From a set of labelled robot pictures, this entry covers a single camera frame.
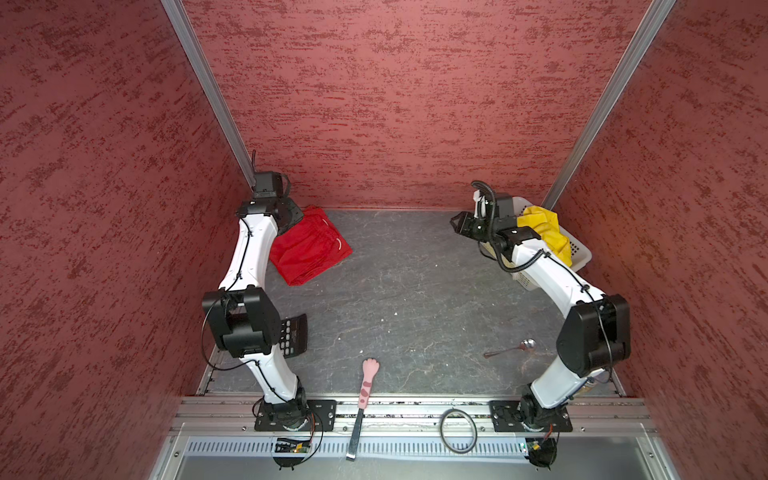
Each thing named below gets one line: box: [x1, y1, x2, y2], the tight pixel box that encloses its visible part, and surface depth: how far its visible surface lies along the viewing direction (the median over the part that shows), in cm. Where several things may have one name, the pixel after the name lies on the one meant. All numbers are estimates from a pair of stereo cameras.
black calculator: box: [280, 313, 307, 359], surface depth 87 cm
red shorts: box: [270, 206, 353, 287], surface depth 106 cm
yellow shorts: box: [517, 205, 573, 267], surface depth 102 cm
